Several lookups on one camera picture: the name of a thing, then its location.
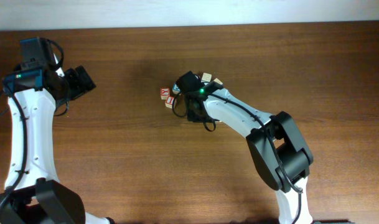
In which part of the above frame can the red I wooden block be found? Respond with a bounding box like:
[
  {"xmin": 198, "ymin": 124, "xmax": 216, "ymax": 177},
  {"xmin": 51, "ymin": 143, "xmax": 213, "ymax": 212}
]
[{"xmin": 165, "ymin": 96, "xmax": 174, "ymax": 108}]

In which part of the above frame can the green letter wooden block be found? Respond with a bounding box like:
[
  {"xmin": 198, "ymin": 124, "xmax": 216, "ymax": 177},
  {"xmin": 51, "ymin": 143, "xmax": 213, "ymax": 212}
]
[{"xmin": 201, "ymin": 73, "xmax": 212, "ymax": 83}]

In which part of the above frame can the blue letter wooden block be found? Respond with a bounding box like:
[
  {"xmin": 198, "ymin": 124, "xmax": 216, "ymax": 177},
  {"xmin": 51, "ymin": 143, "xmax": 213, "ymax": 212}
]
[{"xmin": 213, "ymin": 78, "xmax": 223, "ymax": 85}]

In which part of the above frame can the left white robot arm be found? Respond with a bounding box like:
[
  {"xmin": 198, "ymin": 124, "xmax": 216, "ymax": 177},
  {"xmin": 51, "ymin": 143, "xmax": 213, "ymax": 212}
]
[{"xmin": 0, "ymin": 66, "xmax": 114, "ymax": 223}]

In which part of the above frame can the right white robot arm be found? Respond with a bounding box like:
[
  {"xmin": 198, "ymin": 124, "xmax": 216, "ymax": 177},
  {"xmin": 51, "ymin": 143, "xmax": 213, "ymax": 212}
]
[{"xmin": 184, "ymin": 83, "xmax": 314, "ymax": 223}]

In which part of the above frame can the blue 5 wooden block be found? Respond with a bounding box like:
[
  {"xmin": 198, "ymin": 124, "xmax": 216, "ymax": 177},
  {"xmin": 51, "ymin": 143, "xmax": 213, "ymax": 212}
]
[{"xmin": 172, "ymin": 83, "xmax": 180, "ymax": 94}]

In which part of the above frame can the red Y wooden block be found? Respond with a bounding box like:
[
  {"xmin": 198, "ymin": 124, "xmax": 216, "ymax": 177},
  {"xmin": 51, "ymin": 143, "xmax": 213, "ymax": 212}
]
[{"xmin": 160, "ymin": 88, "xmax": 170, "ymax": 100}]

